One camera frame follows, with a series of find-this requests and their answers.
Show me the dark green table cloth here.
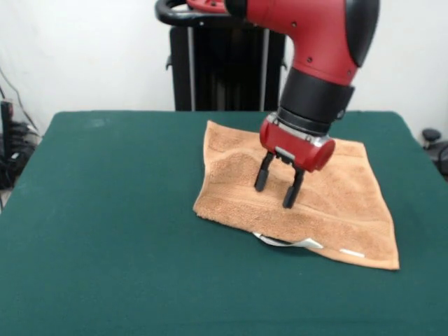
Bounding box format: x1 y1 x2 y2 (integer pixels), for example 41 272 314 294
0 110 448 336

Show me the black cable bundle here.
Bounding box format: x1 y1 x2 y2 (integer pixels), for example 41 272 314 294
0 120 43 192

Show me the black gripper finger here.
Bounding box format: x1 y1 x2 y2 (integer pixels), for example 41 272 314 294
282 167 306 210
254 150 277 193

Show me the tan terry towel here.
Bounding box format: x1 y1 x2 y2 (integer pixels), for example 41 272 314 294
192 120 400 271

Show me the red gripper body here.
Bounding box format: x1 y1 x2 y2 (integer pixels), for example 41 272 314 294
259 112 337 173

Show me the black robot pedestal with handle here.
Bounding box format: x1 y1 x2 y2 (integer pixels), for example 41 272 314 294
155 0 292 112

